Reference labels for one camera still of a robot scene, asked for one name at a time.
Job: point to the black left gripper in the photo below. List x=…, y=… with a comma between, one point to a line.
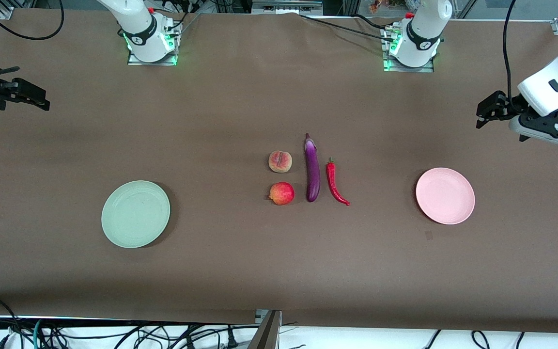
x=505, y=107

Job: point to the red chili pepper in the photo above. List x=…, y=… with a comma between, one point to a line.
x=330, y=174

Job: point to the purple eggplant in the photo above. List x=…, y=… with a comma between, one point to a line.
x=312, y=169

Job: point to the peach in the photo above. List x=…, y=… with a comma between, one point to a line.
x=280, y=162

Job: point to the red round fruit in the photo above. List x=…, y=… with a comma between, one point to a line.
x=282, y=193

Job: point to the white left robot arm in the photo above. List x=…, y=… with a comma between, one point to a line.
x=422, y=29

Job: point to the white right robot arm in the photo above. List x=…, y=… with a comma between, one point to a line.
x=138, y=24

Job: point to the pink plate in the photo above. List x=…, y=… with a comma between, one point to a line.
x=445, y=196

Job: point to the orange toy pile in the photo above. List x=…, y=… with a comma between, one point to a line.
x=376, y=6

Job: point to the pale green plate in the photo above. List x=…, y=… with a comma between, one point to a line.
x=136, y=214

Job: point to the brown table cover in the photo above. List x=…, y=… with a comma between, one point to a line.
x=279, y=266

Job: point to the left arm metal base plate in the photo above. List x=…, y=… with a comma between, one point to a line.
x=426, y=69

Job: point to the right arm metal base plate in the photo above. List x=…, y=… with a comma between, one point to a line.
x=133, y=61

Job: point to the grey network switch box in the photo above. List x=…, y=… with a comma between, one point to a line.
x=286, y=7

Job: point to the aluminium frame post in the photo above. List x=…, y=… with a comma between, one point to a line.
x=267, y=334

